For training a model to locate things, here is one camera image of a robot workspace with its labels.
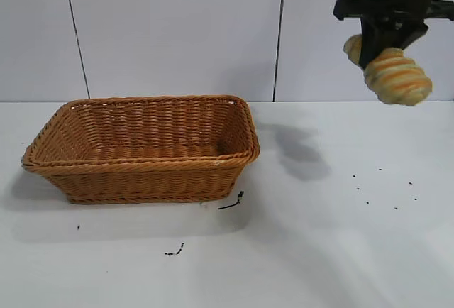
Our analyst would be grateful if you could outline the long striped twisted bread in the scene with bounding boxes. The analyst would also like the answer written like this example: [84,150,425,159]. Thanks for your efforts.
[342,34,433,106]

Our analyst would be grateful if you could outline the brown woven wicker basket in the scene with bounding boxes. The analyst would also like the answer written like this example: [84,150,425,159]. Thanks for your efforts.
[21,94,261,205]

